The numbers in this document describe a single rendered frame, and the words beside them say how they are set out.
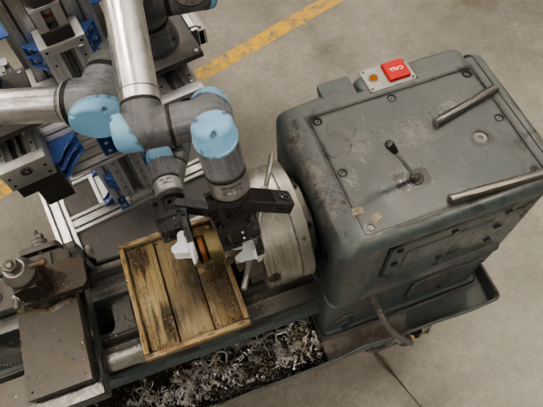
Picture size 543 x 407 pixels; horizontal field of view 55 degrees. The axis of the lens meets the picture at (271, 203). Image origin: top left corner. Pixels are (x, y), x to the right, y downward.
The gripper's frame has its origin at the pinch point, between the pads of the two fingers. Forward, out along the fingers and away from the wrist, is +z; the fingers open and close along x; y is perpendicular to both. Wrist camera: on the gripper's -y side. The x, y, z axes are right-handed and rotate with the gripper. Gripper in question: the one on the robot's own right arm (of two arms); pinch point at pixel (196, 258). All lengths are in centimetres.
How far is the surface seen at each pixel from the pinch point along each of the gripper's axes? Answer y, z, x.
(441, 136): -66, -5, 15
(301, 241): -25.2, 7.8, 8.2
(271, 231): -18.9, 4.1, 11.3
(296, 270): -22.5, 11.5, 1.0
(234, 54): -49, -167, -110
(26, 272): 40.3, -8.7, 4.2
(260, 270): -14.1, 9.0, 1.7
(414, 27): -157, -150, -111
